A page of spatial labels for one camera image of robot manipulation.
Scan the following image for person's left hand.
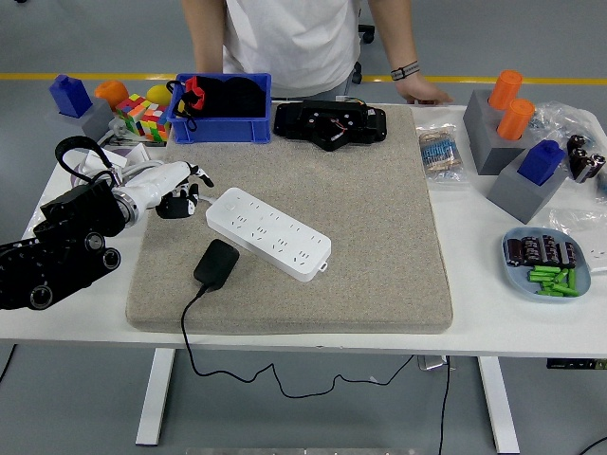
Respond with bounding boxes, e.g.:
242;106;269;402
395;74;455;106

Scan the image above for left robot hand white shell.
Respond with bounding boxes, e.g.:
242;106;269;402
123;160;215;221

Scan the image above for black plug with cord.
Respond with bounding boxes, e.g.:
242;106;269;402
181;238;414;398

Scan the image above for white power strip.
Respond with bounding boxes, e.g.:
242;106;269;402
205;187;332;284

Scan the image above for black wristwatch striped band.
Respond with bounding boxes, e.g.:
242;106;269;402
390;60;422;82

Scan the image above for white box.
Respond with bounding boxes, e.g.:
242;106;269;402
86;149;129;170

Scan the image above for multicolour puzzle cube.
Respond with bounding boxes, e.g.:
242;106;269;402
115;93;173;143

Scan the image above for clear bag of resistors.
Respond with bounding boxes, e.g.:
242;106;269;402
415;123;471;187

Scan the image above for grey two-hole block holder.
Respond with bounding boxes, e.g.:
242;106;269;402
463;88;535;176

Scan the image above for blue plastic bin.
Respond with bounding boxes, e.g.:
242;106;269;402
169;72;274;145

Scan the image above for grey single-hole block holder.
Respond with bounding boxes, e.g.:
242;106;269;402
45;98;118;153
487;149;570;225

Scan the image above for orange cylinder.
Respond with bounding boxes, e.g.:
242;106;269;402
496;98;536;141
487;69;524;111

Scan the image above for yellow toy lemon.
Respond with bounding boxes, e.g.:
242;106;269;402
145;83;175;106

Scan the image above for orange toy fruit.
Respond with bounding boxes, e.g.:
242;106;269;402
94;80;130;110

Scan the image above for black pouch with red trim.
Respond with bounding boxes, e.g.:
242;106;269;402
165;74;267;132

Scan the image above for black electronic device housing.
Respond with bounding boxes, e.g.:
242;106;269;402
273;98;389;153

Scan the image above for blue bottle-shaped block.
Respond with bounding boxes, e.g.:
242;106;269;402
48;74;94;118
516;138;566;187

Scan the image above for person's body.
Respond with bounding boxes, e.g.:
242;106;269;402
221;0;362;100

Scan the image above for clear bag of small parts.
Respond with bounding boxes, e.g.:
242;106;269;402
525;100;601;143

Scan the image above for grey-brown mat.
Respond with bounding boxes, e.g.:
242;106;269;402
125;103;454;336

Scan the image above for bagged large black capacitors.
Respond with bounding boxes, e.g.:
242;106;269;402
566;134;607;185

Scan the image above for light blue plate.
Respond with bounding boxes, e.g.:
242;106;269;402
501;226;593;304

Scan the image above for white table leg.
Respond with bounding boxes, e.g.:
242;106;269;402
476;355;522;455
136;348;177;446

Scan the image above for clear acrylic stand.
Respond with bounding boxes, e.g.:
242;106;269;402
416;354;457;372

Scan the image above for black table control panel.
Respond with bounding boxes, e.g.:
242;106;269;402
545;358;607;371

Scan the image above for white coiled power cord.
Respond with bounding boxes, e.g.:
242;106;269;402
70;117;220;206

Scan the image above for black cable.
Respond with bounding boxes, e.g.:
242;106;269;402
436;357;452;455
0;344;18;384
578;435;607;455

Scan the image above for bagged white wall socket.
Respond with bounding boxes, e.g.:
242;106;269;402
548;208;607;276

